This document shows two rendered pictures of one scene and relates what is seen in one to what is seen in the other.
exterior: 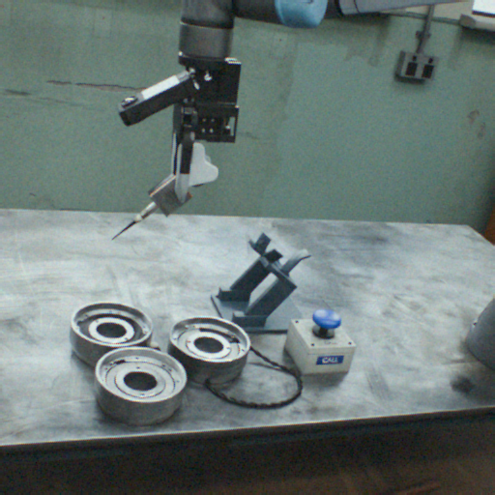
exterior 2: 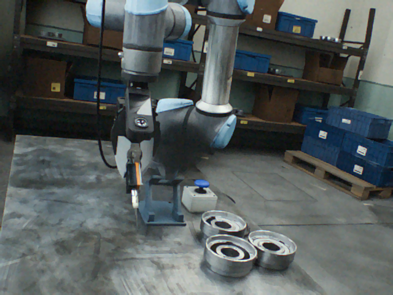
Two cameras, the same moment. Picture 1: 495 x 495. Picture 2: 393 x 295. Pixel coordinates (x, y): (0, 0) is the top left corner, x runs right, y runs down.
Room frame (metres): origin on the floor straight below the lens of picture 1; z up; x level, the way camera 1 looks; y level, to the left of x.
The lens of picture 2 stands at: (0.88, 0.90, 1.22)
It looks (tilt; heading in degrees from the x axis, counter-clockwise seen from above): 14 degrees down; 270
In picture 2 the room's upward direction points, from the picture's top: 10 degrees clockwise
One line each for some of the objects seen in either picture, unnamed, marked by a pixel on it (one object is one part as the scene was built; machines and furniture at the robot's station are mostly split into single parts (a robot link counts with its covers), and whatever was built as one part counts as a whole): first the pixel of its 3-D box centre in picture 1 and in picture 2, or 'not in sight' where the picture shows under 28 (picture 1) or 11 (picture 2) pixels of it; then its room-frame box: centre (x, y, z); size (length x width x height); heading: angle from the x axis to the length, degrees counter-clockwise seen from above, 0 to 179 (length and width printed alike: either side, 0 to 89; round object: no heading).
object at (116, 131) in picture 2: not in sight; (123, 134); (1.03, 0.13, 1.03); 0.05 x 0.02 x 0.09; 19
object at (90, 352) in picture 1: (110, 335); (229, 255); (0.78, 0.15, 0.82); 0.10 x 0.10 x 0.04
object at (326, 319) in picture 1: (324, 329); (201, 189); (0.85, -0.13, 0.85); 0.04 x 0.04 x 0.05
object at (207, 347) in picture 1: (207, 350); (222, 228); (0.79, 0.02, 0.82); 0.10 x 0.10 x 0.04
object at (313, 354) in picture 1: (323, 345); (198, 197); (0.86, -0.13, 0.82); 0.08 x 0.07 x 0.05; 114
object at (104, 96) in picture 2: not in sight; (97, 90); (2.03, -3.39, 0.56); 0.52 x 0.38 x 0.22; 21
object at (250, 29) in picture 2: not in sight; (284, 76); (-0.03, -4.29, 1.00); 1.92 x 0.57 x 2.00; 24
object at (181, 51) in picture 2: not in sight; (164, 47); (1.44, -3.65, 1.11); 0.52 x 0.38 x 0.22; 24
